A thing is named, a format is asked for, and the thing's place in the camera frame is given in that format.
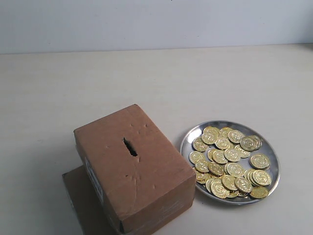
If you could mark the brown cardboard box with slot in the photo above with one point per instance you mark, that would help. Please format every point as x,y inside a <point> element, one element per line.
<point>133,181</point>

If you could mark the gold coin far left lower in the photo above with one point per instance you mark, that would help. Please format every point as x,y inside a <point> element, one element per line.
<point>195,156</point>

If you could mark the gold coin bottom right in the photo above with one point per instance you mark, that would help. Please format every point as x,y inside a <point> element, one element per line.
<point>259,192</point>

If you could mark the gold coin dark top right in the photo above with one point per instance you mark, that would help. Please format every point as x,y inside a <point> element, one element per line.
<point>248,143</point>

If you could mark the gold coin right isolated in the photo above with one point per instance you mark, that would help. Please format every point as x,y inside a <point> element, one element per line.
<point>259,161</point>

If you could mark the gold coin top middle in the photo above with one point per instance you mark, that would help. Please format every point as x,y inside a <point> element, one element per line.
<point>235,136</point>

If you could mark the round silver metal plate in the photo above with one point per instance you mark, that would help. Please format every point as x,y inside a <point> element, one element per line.
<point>274,169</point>

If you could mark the gold coin bottom left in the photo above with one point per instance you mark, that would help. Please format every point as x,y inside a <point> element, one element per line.
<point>218,189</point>

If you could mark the gold coin bottom middle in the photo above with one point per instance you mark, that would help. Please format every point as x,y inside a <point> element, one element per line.
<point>243,184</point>

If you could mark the gold coin lower right top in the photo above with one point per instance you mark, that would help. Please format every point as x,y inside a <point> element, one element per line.
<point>261,177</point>

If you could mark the gold coin bottom centre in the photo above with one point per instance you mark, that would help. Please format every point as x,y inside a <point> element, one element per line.
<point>228,182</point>

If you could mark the gold coin left middle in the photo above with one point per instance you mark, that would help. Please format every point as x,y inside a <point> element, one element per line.
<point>202,166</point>

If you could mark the gold coin top left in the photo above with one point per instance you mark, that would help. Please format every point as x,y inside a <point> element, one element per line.
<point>209,138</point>

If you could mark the gold coin far left upper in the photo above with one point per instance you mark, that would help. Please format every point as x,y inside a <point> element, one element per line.
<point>199,145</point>

